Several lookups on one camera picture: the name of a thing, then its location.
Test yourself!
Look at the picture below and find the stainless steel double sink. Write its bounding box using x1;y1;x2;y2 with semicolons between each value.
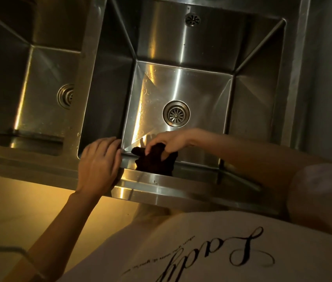
0;0;312;216

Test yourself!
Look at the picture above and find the dark cleaning cloth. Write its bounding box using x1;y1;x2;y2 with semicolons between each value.
131;143;179;177

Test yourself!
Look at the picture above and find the person's right hand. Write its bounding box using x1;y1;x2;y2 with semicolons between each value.
144;129;197;162

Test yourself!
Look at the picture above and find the person's right forearm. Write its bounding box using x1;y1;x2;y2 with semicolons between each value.
195;128;332;200

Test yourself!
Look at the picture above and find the person's left forearm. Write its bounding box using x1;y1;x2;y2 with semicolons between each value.
3;190;103;282

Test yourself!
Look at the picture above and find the grey cable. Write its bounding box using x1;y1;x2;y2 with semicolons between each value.
0;246;47;280

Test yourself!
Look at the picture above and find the white printed shirt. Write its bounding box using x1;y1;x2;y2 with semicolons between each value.
57;163;332;282

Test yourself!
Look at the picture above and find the round steel drain strainer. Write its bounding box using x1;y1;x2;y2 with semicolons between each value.
57;83;75;110
162;100;191;128

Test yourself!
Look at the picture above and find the person's left hand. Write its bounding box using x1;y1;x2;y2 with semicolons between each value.
76;137;123;198

